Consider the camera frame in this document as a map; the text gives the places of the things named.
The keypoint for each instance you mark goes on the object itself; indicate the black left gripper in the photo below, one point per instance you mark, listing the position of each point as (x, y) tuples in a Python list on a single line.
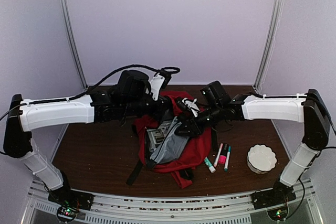
[(164, 104)]

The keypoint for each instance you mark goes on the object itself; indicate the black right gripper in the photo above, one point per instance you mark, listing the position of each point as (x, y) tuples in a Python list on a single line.
[(192, 125)]

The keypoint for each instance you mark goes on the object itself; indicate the red backpack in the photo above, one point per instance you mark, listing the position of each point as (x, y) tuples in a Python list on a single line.
[(193, 154)]

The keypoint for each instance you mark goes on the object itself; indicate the grey pencil pouch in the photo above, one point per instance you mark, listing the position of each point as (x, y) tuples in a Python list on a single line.
[(170, 149)]

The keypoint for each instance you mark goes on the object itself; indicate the grey notebook with barcodes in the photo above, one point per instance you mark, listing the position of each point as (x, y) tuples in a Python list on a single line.
[(156, 136)]

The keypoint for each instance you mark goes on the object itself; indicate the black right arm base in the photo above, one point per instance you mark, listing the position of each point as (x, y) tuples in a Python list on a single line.
[(273, 197)]

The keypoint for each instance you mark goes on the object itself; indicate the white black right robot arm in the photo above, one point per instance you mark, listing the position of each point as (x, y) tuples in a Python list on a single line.
[(306, 108)]

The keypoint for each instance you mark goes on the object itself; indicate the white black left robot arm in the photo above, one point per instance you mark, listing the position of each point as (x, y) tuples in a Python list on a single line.
[(135, 94)]

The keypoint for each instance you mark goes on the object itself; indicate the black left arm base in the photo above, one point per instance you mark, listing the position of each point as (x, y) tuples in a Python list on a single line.
[(72, 199)]

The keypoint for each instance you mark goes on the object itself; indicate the white pink marker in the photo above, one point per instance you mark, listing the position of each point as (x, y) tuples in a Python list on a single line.
[(218, 155)]

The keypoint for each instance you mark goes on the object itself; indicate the white green glue stick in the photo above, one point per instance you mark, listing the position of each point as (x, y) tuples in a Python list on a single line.
[(209, 165)]

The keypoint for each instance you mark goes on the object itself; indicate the black pink highlighter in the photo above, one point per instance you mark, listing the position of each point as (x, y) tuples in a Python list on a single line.
[(223, 154)]

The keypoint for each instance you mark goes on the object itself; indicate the white teal marker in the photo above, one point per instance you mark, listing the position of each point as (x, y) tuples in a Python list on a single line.
[(227, 159)]

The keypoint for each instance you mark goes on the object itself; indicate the white scalloped dish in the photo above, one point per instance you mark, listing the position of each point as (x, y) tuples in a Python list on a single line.
[(261, 159)]

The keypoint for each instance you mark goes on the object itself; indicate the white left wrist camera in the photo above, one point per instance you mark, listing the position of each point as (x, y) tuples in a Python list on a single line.
[(157, 83)]

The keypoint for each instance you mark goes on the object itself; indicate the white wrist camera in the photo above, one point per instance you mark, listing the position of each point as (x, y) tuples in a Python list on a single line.
[(157, 83), (186, 104)]

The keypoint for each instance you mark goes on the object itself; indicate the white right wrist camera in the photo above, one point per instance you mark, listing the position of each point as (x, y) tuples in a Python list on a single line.
[(186, 104)]

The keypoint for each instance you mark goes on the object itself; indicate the aluminium front rail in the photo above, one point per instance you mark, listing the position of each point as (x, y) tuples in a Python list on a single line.
[(229, 208)]

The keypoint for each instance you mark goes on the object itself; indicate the left aluminium frame post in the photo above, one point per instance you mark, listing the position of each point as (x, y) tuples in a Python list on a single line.
[(72, 43)]

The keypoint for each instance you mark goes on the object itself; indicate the aluminium frame post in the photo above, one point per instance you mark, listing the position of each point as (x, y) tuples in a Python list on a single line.
[(269, 44), (72, 43)]

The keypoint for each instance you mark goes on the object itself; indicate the right aluminium frame post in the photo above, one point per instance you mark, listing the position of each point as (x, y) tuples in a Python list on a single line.
[(269, 44)]

